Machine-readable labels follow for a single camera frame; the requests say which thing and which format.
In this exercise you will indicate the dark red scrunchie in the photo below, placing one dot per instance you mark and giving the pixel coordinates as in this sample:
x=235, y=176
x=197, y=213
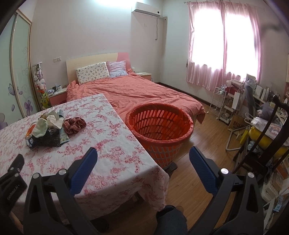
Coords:
x=74, y=125

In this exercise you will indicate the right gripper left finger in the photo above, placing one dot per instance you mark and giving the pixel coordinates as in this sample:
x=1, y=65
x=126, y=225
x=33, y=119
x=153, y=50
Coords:
x=40, y=214

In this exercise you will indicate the yellow cushion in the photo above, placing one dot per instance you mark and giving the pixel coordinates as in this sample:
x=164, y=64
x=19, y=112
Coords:
x=266, y=140

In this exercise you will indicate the light green sock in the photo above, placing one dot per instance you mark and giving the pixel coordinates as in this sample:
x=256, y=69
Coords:
x=40, y=128

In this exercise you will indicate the white storage cart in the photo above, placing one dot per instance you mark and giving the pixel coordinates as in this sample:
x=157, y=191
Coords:
x=232, y=94

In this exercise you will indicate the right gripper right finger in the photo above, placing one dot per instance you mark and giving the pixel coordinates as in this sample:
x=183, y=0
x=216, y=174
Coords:
x=236, y=206

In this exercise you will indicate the coral bed duvet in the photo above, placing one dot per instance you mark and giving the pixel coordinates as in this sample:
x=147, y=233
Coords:
x=126, y=92

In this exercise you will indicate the floral sliding wardrobe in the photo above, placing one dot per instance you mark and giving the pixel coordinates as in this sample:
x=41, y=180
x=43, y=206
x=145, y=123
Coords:
x=18, y=95

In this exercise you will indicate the pink window curtain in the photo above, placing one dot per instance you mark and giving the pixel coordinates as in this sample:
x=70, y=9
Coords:
x=224, y=43

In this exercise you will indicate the white air conditioner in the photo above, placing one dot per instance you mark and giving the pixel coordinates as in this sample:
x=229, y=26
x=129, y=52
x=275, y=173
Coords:
x=146, y=9

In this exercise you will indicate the white paper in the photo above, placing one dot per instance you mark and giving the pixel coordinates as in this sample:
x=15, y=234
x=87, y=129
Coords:
x=53, y=119

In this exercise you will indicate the cluttered desk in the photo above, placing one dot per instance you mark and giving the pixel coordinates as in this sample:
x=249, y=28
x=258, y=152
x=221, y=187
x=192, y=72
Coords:
x=257, y=116

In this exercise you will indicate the pink left nightstand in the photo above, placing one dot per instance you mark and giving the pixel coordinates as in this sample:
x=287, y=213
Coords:
x=58, y=97

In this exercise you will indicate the dark wooden chair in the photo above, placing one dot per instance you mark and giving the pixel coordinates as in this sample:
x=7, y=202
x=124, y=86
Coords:
x=260, y=164

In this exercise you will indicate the black woven mesh mat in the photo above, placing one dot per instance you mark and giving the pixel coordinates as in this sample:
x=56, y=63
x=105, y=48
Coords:
x=50, y=139

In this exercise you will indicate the orange laundry basket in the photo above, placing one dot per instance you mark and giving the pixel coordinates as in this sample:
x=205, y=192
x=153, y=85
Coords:
x=161, y=129

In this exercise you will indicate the striped pink pillow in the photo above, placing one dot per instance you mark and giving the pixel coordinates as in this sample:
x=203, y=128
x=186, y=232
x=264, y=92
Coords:
x=117, y=69

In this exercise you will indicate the right nightstand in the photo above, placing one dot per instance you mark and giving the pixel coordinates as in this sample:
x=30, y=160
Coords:
x=144, y=75

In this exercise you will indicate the floral white pillow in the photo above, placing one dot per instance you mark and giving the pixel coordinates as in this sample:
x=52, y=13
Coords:
x=92, y=72

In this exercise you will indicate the blue tissue pack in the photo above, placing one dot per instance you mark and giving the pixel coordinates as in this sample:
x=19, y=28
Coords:
x=63, y=136

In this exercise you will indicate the white wire rack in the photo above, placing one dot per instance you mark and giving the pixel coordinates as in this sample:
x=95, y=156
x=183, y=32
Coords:
x=217, y=102

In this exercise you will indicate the cardboard box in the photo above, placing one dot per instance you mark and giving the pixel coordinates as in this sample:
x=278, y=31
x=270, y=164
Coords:
x=237, y=124

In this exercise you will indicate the floral pink tablecloth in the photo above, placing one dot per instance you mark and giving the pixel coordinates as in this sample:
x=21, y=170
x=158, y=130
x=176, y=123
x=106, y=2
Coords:
x=123, y=167

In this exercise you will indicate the person's jeans leg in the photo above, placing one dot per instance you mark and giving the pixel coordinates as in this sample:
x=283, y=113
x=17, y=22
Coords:
x=170, y=221

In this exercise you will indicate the beige pink headboard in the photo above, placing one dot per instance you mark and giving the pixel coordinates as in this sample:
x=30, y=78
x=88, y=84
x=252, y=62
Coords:
x=73, y=64

